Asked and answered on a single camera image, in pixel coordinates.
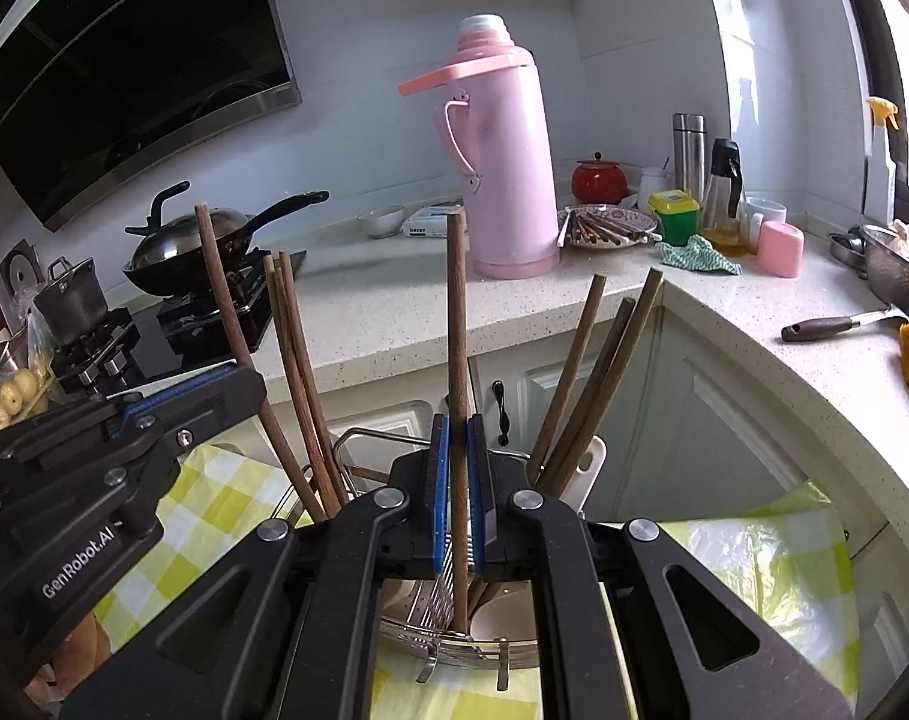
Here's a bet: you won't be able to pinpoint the pile of dark chopsticks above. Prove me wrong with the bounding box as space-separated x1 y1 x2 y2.
563 208 654 247

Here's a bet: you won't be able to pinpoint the steel stockpot with lid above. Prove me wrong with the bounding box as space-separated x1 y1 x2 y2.
32 256 112 346

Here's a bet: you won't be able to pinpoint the steel thermos bottle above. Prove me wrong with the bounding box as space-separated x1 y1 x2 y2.
671 113 706 200

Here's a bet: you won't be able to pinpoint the flat white box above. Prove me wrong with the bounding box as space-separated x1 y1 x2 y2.
401 201 464 237

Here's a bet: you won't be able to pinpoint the person's left hand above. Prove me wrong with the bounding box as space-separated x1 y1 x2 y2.
30 613 114 710

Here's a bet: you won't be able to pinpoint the white plate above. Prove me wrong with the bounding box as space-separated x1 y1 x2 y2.
557 204 661 248

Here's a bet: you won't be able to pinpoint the steel wok lid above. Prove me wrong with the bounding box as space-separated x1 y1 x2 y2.
124 181 253 271

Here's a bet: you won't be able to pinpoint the black gas stove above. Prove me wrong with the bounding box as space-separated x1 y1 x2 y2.
49 249 309 383

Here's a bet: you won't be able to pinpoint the steel mixing bowl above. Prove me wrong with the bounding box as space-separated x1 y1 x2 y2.
860 223 909 320

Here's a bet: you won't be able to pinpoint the plastic bag of pears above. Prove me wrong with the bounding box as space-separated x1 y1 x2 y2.
0 307 58 436

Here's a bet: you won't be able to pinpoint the white base cabinets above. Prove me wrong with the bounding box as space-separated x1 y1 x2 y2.
236 300 909 720

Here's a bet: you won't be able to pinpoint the small white jar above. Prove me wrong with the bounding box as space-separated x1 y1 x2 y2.
638 166 673 211

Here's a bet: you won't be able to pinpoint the small white bowl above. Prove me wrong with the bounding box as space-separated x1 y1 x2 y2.
356 205 406 239

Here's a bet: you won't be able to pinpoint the teal checked cloth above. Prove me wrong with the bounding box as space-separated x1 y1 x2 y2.
655 234 742 276

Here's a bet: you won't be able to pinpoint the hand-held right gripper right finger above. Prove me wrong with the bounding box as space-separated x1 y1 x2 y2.
465 412 856 720

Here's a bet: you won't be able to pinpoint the black wok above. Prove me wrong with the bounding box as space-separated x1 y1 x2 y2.
122 191 330 297

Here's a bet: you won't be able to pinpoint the steel wire utensil rack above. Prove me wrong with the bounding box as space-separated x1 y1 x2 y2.
270 426 545 691

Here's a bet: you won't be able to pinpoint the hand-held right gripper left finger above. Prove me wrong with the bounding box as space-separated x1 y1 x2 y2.
60 412 454 720

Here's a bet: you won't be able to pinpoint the green yellow container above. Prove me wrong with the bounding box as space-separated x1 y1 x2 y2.
647 190 701 246

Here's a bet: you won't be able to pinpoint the white spray bottle yellow trigger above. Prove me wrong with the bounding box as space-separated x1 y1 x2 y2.
864 96 899 227

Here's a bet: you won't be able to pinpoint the yellow white checked tablecloth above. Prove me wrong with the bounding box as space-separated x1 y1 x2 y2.
94 442 860 720

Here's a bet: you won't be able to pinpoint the glass oil bottle black top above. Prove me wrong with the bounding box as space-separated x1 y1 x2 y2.
700 138 748 256

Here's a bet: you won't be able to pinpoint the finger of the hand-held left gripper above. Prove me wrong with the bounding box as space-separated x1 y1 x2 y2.
101 369 269 481
0 362 260 466

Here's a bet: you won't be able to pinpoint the pink cup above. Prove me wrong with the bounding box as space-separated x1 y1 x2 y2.
756 220 806 278

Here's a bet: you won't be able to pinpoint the square black silver appliance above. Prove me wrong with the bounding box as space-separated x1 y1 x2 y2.
0 238 39 293

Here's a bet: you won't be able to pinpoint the window with dark frame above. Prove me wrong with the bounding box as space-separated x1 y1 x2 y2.
825 0 909 222

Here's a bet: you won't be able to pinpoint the black glass range hood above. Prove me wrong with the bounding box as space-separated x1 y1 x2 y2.
0 0 303 233

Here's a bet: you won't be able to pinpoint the small red pot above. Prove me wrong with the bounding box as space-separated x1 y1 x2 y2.
570 152 629 205

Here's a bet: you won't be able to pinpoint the black handled knife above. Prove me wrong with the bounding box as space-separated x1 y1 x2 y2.
781 304 909 344

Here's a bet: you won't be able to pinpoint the small steel bowl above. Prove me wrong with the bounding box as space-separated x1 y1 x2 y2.
827 232 866 267

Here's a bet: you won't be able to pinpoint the pink thermos jug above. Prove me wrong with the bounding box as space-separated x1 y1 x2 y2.
398 13 560 281

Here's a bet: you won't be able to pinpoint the long white ladle spoon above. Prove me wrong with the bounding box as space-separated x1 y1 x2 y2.
563 433 609 515

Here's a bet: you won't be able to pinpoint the white cup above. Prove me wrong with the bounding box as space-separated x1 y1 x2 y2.
745 196 789 226

